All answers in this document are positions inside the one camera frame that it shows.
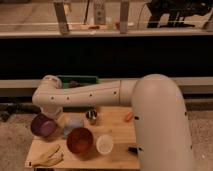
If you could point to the yellow banana bunch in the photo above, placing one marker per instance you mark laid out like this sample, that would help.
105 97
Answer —
47 158

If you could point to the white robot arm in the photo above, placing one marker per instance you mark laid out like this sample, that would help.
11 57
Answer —
162 130

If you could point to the green plastic tray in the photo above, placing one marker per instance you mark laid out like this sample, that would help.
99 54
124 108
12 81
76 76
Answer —
83 80

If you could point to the small metal cup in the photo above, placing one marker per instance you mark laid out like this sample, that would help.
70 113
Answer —
91 116

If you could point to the dark grape bunch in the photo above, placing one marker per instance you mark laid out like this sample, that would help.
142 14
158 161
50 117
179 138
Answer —
74 84

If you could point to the orange carrot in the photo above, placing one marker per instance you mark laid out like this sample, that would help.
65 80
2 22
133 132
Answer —
128 117

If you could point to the pale blue plastic cup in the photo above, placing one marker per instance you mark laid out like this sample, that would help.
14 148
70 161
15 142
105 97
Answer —
71 124

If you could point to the wooden table board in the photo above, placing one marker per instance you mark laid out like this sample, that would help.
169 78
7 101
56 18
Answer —
111 122

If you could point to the white cup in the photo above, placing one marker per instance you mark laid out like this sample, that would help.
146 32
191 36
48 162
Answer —
104 144

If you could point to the red-orange bowl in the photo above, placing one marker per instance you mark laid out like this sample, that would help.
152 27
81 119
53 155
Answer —
80 141

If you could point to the purple bowl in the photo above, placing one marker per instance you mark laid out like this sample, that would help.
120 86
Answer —
43 126

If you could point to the black handled brush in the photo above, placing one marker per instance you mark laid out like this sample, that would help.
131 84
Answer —
133 150

